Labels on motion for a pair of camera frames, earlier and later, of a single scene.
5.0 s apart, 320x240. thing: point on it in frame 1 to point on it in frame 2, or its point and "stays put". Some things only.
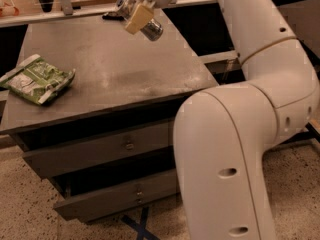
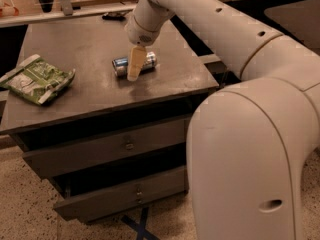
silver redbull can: x=153 y=29 to x=119 y=65
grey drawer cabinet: x=106 y=142 stays put
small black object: x=113 y=16 stays put
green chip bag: x=37 y=78 stays put
